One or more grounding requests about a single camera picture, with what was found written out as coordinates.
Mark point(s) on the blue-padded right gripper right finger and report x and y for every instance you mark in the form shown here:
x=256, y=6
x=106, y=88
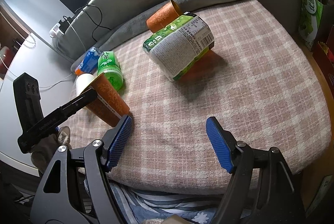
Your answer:
x=277, y=199

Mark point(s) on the blue orange bottle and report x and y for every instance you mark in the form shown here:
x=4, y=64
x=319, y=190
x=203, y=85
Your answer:
x=89, y=62

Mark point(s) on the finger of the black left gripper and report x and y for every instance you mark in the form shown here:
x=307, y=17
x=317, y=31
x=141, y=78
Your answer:
x=78, y=103

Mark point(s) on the grey gloved hand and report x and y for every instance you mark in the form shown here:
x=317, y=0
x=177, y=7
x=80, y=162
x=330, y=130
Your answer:
x=42, y=153

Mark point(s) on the green white snack package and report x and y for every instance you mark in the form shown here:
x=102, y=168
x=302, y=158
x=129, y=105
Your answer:
x=179, y=45

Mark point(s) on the green plastic bottle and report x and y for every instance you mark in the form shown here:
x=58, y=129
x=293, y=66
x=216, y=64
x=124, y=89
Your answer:
x=108, y=64

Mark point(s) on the orange paper cup lying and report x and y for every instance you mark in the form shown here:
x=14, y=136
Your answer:
x=164, y=16

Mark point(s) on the pink plaid blanket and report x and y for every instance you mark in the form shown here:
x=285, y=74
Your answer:
x=255, y=80

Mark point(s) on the red box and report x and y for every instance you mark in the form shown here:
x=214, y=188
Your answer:
x=324, y=63

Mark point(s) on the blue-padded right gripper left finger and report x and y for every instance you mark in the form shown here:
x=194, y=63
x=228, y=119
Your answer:
x=58, y=198

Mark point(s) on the orange patterned paper cup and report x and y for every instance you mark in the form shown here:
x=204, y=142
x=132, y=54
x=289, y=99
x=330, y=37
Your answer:
x=108, y=106

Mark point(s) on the green paper bag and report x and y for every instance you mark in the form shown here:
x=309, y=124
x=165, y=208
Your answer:
x=316, y=20

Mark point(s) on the white power strip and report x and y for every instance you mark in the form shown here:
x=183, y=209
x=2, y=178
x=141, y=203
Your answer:
x=59, y=29

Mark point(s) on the blue striped floral cloth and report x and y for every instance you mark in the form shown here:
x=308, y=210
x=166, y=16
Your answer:
x=144, y=206

